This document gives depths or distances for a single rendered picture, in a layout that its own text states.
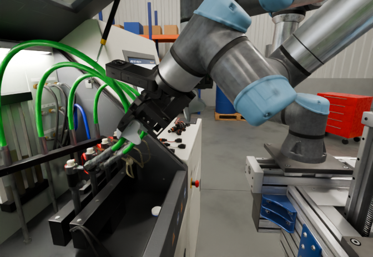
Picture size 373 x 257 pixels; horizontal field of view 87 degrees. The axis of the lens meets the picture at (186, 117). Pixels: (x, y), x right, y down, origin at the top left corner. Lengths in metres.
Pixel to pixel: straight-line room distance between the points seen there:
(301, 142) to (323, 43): 0.50
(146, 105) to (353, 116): 4.19
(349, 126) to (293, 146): 3.64
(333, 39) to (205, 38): 0.19
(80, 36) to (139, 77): 0.60
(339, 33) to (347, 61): 8.06
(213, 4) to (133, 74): 0.18
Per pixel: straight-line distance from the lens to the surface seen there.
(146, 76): 0.37
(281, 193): 0.86
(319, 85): 8.04
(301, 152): 0.82
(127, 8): 7.56
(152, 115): 0.38
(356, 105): 4.38
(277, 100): 0.26
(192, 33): 0.30
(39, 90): 0.71
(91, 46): 0.92
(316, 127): 0.81
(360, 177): 0.75
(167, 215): 0.64
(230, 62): 0.27
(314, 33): 0.38
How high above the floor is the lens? 1.37
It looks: 15 degrees down
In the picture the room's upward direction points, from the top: straight up
